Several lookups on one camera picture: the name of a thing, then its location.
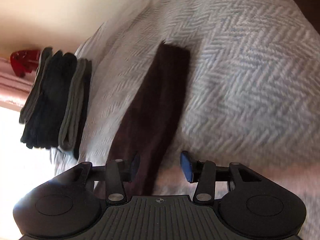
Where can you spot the pink curtain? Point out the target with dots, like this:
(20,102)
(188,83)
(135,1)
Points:
(14,90)

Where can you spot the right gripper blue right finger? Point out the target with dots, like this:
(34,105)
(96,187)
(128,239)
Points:
(201,172)

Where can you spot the red hanging garment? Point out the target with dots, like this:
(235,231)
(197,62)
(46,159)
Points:
(24,61)

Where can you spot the maroon and grey sweater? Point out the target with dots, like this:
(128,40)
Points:
(150,122)

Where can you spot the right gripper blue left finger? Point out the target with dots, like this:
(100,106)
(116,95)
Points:
(118,172)

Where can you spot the stack of folded jeans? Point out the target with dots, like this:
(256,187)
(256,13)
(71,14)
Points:
(55,112)

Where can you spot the pink and grey bedspread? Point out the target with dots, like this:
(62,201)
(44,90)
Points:
(252,94)

